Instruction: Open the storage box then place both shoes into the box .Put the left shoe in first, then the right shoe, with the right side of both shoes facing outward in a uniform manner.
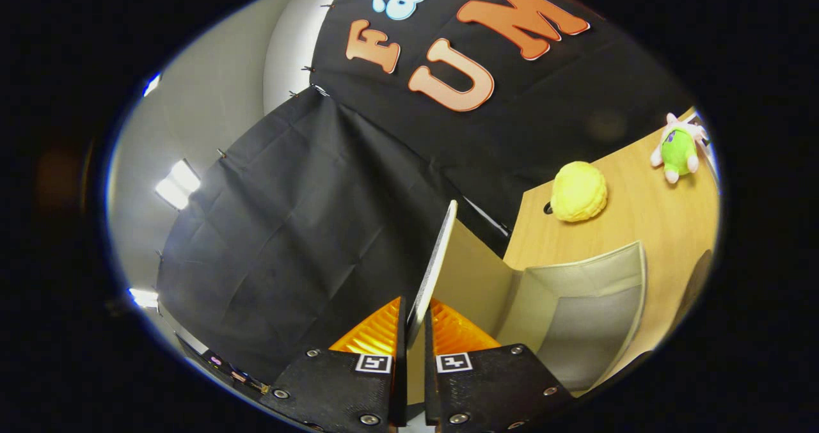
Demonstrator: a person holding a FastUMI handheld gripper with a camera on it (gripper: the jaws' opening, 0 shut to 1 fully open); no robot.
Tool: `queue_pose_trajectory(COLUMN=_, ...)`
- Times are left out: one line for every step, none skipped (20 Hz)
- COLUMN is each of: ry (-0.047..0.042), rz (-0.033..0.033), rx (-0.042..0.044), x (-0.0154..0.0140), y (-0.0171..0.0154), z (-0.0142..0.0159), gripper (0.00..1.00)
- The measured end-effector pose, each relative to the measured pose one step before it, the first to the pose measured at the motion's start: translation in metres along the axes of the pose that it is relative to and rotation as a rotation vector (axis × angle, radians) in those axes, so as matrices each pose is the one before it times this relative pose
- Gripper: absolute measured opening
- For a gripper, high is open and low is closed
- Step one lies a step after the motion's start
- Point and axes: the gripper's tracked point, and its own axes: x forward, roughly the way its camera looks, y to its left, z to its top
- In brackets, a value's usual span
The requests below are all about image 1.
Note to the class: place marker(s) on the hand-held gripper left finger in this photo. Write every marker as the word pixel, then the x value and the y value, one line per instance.
pixel 401 382

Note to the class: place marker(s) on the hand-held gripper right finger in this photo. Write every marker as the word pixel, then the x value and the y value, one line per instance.
pixel 430 388

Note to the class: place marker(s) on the grey fabric storage box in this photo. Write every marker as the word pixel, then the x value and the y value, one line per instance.
pixel 576 330

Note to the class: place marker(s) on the black backdrop cloth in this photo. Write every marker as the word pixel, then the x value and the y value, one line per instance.
pixel 307 228

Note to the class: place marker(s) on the yellow plush bread toy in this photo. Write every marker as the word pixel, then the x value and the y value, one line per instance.
pixel 579 193

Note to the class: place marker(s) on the long ceiling light strip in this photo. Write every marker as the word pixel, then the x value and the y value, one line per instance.
pixel 179 183

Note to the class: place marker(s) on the row of black cloth clips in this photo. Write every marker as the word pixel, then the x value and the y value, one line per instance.
pixel 308 69

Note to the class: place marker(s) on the green and pink plush toy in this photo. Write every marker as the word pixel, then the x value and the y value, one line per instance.
pixel 678 151

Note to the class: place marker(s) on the large ceiling light panel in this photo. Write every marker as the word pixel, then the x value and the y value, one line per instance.
pixel 151 84

